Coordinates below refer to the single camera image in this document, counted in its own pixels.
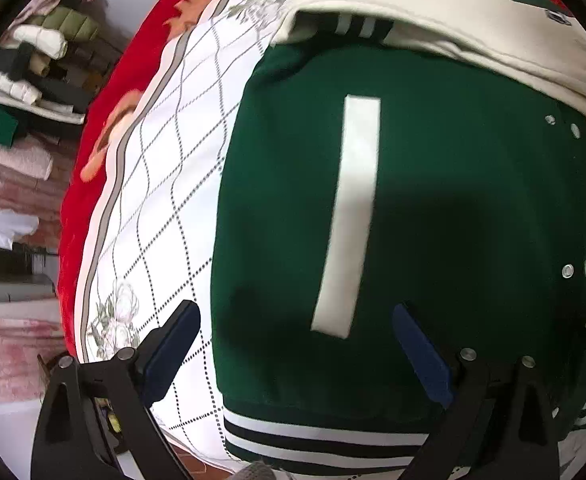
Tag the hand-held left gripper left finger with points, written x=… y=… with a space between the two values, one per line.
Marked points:
x=173 y=345

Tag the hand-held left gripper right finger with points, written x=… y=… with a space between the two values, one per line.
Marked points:
x=423 y=355

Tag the green varsity jacket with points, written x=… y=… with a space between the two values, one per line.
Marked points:
x=448 y=185

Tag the white lattice print cloth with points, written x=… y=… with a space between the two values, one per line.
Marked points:
x=173 y=185

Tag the pale pink hanging garment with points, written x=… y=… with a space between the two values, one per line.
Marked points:
x=8 y=170

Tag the red floral blanket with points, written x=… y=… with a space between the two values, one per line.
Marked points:
x=138 y=60

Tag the white hanging coat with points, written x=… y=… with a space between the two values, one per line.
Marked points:
x=13 y=91

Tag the white puffer jacket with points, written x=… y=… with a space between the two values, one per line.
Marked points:
x=40 y=40

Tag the olive puffer vest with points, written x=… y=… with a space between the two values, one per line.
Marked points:
x=70 y=24

